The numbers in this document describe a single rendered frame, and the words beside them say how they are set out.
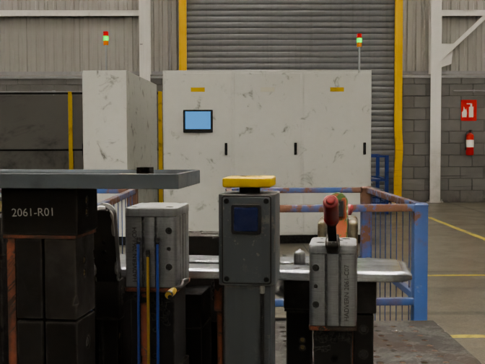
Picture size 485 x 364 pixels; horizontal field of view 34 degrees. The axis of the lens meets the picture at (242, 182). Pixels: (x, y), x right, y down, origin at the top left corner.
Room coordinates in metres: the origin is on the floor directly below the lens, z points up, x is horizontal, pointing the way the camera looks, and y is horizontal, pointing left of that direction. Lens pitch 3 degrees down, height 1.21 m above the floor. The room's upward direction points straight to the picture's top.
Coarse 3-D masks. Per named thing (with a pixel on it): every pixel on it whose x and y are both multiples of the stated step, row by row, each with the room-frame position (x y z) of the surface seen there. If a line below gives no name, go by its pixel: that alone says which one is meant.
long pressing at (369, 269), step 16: (192, 256) 1.41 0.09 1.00; (208, 256) 1.41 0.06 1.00; (288, 256) 1.41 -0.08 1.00; (192, 272) 1.26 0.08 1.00; (208, 272) 1.26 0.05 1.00; (288, 272) 1.24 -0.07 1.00; (304, 272) 1.24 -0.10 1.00; (368, 272) 1.23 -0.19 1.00; (384, 272) 1.22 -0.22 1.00; (400, 272) 1.22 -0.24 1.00
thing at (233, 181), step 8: (232, 176) 1.01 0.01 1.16; (240, 176) 1.01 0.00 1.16; (248, 176) 1.01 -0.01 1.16; (256, 176) 1.01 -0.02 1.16; (264, 176) 1.01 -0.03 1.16; (272, 176) 1.01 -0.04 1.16; (224, 184) 0.98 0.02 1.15; (232, 184) 0.98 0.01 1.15; (240, 184) 0.98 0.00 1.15; (248, 184) 0.98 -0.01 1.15; (256, 184) 0.97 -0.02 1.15; (264, 184) 0.97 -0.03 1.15; (272, 184) 0.99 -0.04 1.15; (240, 192) 1.00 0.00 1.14; (248, 192) 0.99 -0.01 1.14; (256, 192) 1.00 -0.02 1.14
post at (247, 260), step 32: (224, 192) 1.01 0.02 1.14; (224, 224) 0.98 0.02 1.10; (224, 256) 0.98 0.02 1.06; (256, 256) 0.97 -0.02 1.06; (224, 288) 0.98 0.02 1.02; (256, 288) 0.97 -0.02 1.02; (224, 320) 0.98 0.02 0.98; (256, 320) 0.97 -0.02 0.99; (224, 352) 0.98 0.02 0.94; (256, 352) 0.97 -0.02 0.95
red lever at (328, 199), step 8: (328, 200) 1.01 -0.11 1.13; (336, 200) 1.01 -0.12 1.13; (328, 208) 1.01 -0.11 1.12; (336, 208) 1.01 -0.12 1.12; (328, 216) 1.02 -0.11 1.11; (336, 216) 1.03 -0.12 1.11; (328, 224) 1.04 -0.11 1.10; (336, 224) 1.05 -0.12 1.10; (328, 232) 1.08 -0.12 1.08; (328, 240) 1.10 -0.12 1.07; (336, 240) 1.10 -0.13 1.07; (328, 248) 1.10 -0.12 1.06; (336, 248) 1.10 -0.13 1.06
